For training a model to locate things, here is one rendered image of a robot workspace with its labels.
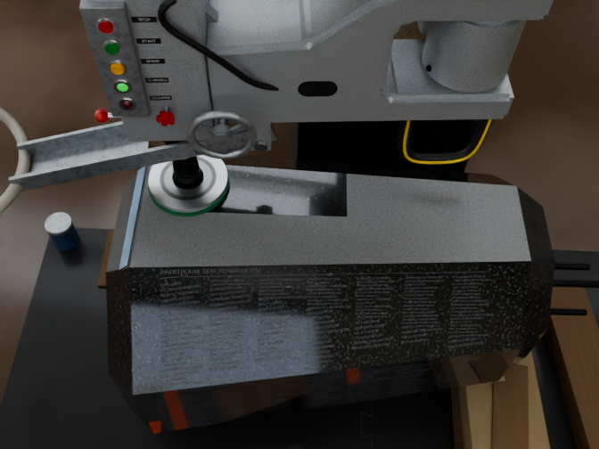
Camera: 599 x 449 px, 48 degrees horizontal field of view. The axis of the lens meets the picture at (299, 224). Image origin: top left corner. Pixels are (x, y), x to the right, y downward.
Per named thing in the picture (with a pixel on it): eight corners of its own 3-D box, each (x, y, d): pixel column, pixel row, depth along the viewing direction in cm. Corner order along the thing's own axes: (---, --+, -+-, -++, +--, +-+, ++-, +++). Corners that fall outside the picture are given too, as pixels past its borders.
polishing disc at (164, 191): (195, 225, 175) (194, 223, 174) (132, 188, 182) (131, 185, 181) (243, 171, 185) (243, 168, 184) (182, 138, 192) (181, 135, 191)
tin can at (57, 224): (65, 255, 268) (55, 238, 257) (48, 241, 271) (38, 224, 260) (85, 239, 272) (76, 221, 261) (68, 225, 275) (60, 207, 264)
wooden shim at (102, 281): (109, 232, 274) (108, 230, 273) (134, 232, 274) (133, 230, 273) (97, 286, 260) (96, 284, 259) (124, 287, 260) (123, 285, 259)
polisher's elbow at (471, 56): (413, 37, 157) (429, -37, 140) (495, 34, 158) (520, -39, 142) (428, 97, 146) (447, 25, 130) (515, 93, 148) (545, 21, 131)
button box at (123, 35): (151, 107, 145) (126, -3, 122) (150, 117, 144) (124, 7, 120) (113, 108, 145) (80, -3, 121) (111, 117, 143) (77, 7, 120)
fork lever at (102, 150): (275, 92, 171) (270, 78, 166) (277, 151, 160) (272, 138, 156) (30, 144, 183) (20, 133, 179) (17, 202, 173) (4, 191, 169)
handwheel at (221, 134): (258, 127, 157) (255, 81, 144) (258, 162, 151) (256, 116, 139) (192, 129, 156) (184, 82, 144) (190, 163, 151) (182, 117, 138)
